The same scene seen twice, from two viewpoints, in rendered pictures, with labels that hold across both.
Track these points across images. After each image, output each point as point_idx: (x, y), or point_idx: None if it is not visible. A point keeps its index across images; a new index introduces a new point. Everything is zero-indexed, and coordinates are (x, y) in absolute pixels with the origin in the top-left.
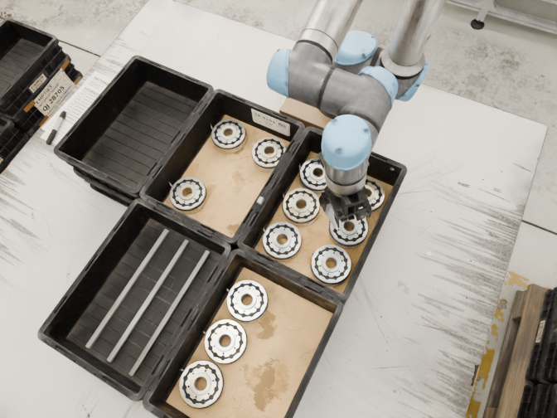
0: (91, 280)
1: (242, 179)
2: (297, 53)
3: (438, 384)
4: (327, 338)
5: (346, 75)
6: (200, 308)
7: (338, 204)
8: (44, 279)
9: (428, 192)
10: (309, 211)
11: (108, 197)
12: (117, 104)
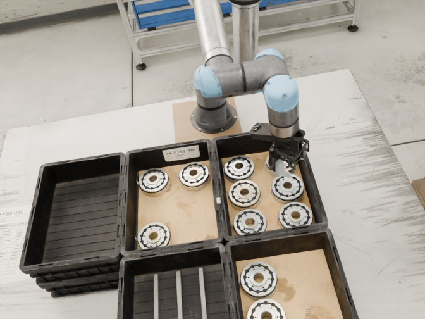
0: None
1: (186, 204)
2: (213, 65)
3: (421, 257)
4: (338, 256)
5: (252, 61)
6: (234, 299)
7: (287, 150)
8: None
9: (313, 145)
10: (253, 193)
11: (74, 297)
12: (45, 211)
